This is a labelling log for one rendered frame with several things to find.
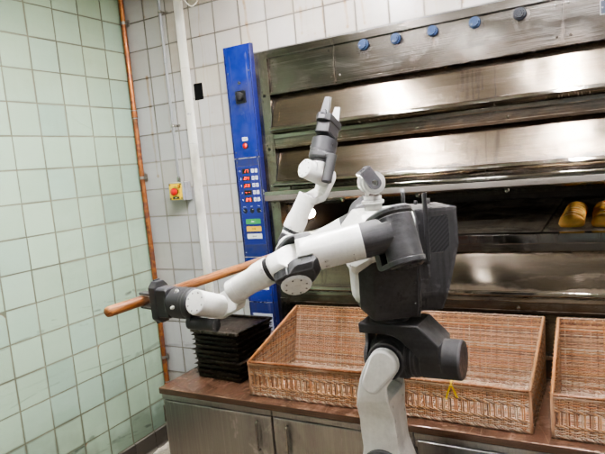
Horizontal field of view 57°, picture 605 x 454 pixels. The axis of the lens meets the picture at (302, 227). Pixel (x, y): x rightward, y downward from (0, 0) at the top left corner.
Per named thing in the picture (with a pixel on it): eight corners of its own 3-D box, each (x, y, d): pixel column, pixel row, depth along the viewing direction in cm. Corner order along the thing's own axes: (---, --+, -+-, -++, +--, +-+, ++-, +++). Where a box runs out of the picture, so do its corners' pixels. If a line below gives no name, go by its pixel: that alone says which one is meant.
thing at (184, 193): (178, 200, 308) (176, 182, 307) (193, 199, 303) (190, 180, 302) (169, 201, 302) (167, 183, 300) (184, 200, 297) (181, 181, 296)
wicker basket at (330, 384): (300, 357, 282) (294, 304, 279) (408, 367, 255) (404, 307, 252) (248, 395, 239) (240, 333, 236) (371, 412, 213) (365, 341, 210)
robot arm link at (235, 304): (190, 297, 149) (228, 275, 144) (212, 302, 156) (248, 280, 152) (195, 320, 146) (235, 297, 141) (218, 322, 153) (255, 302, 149)
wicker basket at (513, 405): (415, 367, 254) (410, 308, 251) (550, 381, 226) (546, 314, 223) (375, 413, 212) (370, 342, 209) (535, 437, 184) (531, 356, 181)
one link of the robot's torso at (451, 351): (470, 372, 160) (465, 312, 158) (459, 389, 149) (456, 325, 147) (378, 363, 174) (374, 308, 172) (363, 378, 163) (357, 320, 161)
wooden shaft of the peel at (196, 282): (110, 318, 150) (108, 307, 150) (103, 317, 152) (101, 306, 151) (374, 226, 294) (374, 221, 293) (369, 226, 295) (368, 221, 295)
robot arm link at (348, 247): (274, 272, 132) (365, 249, 131) (268, 232, 141) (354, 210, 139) (284, 299, 141) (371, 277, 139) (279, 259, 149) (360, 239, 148)
